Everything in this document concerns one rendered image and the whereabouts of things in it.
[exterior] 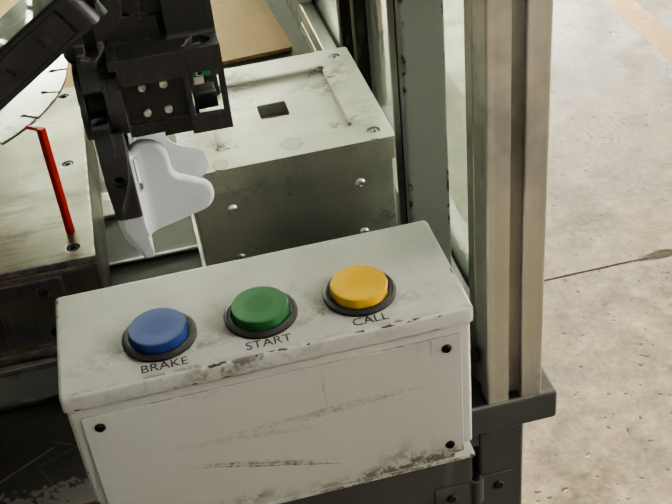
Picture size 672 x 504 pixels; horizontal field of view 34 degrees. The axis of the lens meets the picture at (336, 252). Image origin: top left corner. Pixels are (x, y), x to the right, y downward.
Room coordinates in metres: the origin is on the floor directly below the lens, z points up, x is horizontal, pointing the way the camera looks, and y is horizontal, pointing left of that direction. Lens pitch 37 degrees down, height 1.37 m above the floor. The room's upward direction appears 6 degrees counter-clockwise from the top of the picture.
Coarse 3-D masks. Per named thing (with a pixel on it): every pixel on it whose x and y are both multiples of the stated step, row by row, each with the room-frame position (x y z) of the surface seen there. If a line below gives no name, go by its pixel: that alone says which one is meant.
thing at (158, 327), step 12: (144, 312) 0.58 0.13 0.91; (156, 312) 0.58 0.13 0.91; (168, 312) 0.57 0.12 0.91; (180, 312) 0.57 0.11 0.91; (132, 324) 0.57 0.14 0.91; (144, 324) 0.56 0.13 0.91; (156, 324) 0.56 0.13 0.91; (168, 324) 0.56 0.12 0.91; (180, 324) 0.56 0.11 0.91; (132, 336) 0.55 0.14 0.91; (144, 336) 0.55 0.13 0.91; (156, 336) 0.55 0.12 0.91; (168, 336) 0.55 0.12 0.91; (180, 336) 0.55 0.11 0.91; (144, 348) 0.54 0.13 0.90; (156, 348) 0.54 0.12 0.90; (168, 348) 0.54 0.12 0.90
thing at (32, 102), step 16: (64, 64) 0.89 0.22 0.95; (48, 80) 0.86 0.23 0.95; (64, 80) 0.86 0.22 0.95; (16, 96) 0.84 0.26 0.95; (32, 96) 0.83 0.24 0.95; (48, 96) 0.83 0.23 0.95; (0, 112) 0.81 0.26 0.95; (16, 112) 0.81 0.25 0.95; (32, 112) 0.80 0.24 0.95; (0, 128) 0.78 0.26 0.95
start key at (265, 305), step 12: (252, 288) 0.59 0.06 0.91; (264, 288) 0.59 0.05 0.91; (276, 288) 0.59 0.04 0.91; (240, 300) 0.58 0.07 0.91; (252, 300) 0.58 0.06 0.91; (264, 300) 0.58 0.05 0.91; (276, 300) 0.57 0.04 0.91; (240, 312) 0.57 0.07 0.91; (252, 312) 0.56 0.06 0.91; (264, 312) 0.56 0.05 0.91; (276, 312) 0.56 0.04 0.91; (288, 312) 0.57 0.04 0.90; (240, 324) 0.56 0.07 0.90; (252, 324) 0.55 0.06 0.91; (264, 324) 0.55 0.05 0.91; (276, 324) 0.56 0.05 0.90
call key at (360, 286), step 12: (336, 276) 0.59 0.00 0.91; (348, 276) 0.59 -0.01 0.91; (360, 276) 0.59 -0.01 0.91; (372, 276) 0.59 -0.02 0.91; (384, 276) 0.59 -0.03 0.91; (336, 288) 0.58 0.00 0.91; (348, 288) 0.58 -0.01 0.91; (360, 288) 0.58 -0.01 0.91; (372, 288) 0.58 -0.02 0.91; (384, 288) 0.58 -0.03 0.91; (336, 300) 0.57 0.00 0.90; (348, 300) 0.57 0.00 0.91; (360, 300) 0.57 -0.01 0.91; (372, 300) 0.57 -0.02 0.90
